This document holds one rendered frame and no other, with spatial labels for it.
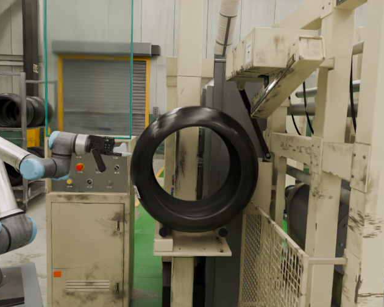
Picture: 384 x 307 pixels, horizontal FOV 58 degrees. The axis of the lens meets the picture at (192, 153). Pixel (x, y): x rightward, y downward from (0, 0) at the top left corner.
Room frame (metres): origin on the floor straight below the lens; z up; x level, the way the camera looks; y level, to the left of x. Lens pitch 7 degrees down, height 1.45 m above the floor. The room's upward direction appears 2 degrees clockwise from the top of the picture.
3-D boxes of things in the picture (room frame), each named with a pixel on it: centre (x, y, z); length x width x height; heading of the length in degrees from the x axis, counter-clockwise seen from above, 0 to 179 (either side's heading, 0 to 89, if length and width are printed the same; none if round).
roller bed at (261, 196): (2.00, -0.37, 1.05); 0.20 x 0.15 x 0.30; 4
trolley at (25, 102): (5.25, 2.56, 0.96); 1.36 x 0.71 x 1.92; 179
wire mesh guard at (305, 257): (1.55, -0.35, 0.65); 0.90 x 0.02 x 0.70; 4
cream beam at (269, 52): (1.65, -0.31, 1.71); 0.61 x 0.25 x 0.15; 4
